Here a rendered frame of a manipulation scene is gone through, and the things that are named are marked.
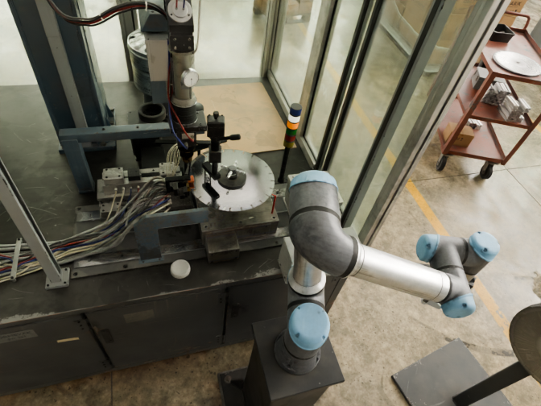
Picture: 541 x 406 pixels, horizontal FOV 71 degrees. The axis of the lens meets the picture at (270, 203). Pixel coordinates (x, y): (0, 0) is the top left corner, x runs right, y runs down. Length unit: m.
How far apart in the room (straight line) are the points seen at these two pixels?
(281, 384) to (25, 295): 0.89
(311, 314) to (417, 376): 1.24
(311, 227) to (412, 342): 1.67
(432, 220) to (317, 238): 2.25
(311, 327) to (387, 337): 1.24
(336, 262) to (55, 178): 1.34
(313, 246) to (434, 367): 1.66
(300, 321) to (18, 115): 1.68
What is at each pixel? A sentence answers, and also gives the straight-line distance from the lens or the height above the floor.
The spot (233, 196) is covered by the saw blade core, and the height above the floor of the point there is 0.95.
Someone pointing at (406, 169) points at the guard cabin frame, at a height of 1.25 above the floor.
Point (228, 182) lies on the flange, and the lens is 1.42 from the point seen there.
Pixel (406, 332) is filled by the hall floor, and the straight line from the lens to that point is 2.40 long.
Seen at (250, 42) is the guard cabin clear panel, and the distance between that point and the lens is 2.38.
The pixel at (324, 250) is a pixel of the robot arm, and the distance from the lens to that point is 0.79.
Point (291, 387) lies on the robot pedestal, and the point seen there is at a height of 0.75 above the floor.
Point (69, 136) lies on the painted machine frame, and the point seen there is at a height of 1.04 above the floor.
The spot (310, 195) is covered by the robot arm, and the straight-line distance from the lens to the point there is 0.84.
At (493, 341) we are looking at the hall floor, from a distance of 2.66.
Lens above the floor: 1.99
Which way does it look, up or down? 48 degrees down
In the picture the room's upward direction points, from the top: 11 degrees clockwise
